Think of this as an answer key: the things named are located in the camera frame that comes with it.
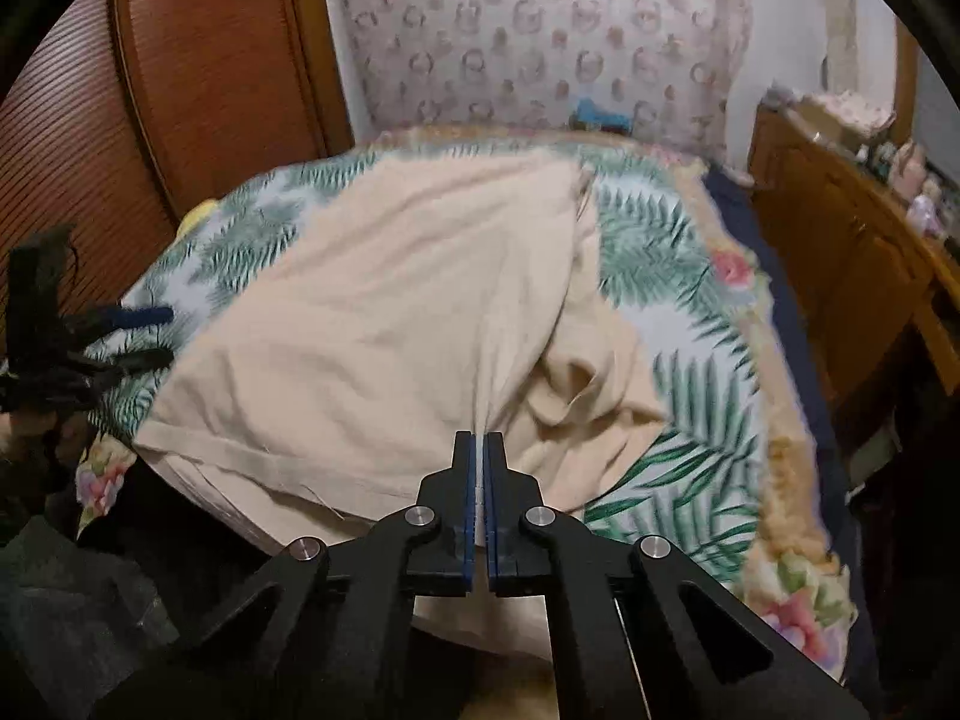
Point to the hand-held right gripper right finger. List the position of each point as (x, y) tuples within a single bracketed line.
[(493, 480)]

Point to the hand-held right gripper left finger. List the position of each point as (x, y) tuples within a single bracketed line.
[(468, 480)]

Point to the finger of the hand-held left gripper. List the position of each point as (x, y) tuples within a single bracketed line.
[(131, 317), (139, 361)]

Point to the peach printed t-shirt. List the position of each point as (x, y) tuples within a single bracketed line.
[(375, 315)]

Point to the wooden wardrobe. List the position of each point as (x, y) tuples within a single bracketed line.
[(210, 75)]

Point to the floral leaf print blanket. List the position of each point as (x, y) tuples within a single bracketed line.
[(675, 300)]

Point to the navy bedsheet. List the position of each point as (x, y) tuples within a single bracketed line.
[(765, 285)]

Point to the small blue item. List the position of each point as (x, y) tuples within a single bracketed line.
[(600, 115)]

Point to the wooden dresser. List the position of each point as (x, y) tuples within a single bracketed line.
[(825, 240)]

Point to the floral patterned headboard cloth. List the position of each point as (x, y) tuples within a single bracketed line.
[(525, 30)]

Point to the floral cloth bundle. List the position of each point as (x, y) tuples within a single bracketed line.
[(847, 109)]

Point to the pink figurine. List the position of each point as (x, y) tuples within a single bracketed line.
[(907, 169)]

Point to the white hanging cloth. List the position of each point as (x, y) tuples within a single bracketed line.
[(840, 15)]

